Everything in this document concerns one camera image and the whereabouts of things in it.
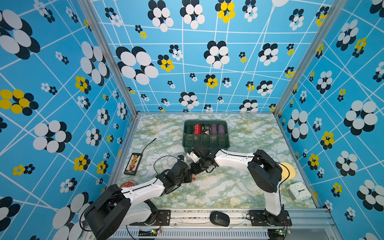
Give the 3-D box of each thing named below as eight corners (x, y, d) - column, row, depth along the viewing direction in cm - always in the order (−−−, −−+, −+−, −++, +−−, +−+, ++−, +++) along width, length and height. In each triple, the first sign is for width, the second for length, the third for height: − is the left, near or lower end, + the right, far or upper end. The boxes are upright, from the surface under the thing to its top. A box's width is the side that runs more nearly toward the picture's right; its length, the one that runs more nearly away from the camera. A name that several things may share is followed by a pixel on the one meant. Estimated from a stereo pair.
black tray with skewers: (123, 174, 91) (122, 172, 89) (133, 154, 99) (131, 152, 97) (134, 175, 90) (133, 174, 88) (143, 155, 99) (142, 153, 97)
